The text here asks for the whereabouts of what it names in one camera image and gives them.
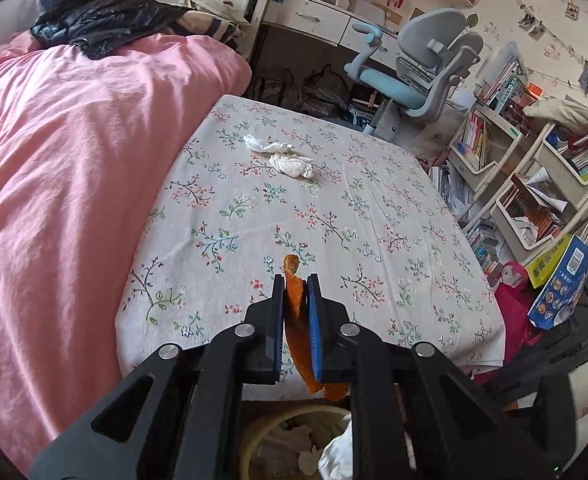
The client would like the beige cloth bag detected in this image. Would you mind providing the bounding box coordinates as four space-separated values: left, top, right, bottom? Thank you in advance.
522 97 588 128

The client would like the yellow printed box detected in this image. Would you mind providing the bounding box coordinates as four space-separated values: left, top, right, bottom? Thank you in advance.
524 235 572 288

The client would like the pile of papers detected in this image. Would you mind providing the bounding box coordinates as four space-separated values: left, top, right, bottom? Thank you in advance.
431 160 474 221

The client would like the stack of books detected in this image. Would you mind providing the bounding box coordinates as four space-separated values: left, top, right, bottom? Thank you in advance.
466 217 504 276

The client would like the white desk with drawers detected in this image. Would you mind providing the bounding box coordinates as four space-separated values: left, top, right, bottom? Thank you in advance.
261 0 405 68

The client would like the floral white tablecloth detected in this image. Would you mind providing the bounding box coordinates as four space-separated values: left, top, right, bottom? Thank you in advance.
115 94 507 376

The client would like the blue grey office chair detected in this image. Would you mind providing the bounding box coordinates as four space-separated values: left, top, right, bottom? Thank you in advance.
345 8 484 136

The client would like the black puffer jacket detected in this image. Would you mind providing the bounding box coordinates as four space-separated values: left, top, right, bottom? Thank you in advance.
30 0 189 60

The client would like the striped beige pillow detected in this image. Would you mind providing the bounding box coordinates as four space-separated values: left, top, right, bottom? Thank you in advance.
176 7 242 51

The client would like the photo string garland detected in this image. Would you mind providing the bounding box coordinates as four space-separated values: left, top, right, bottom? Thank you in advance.
484 0 588 96

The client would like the cream book cart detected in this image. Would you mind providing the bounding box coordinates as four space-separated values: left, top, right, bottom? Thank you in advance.
488 122 588 253
446 102 529 186

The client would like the yellow plastic bin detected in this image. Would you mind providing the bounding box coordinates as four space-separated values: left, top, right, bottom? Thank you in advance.
239 404 355 480

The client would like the blue printed paper bag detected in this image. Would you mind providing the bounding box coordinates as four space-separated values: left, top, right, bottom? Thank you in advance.
528 235 588 331

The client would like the black plastic bag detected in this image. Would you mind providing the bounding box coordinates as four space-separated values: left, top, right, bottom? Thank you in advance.
301 65 352 116

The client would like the orange peel piece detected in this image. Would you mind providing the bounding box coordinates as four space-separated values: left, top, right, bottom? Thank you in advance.
283 254 351 401

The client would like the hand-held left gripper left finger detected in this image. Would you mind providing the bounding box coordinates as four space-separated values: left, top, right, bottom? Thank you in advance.
28 274 285 480

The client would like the pink shopping bag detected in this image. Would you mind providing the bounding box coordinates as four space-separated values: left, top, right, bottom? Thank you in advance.
494 280 542 361

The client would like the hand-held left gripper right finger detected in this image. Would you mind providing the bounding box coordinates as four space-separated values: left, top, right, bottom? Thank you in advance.
306 274 542 480

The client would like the black plastic stool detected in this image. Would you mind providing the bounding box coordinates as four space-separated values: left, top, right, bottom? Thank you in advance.
474 270 588 401

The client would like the white plastic bag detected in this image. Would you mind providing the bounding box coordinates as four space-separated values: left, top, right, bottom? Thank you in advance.
180 0 239 21

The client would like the pink blanket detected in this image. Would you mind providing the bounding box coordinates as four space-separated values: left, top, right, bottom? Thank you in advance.
0 30 253 471

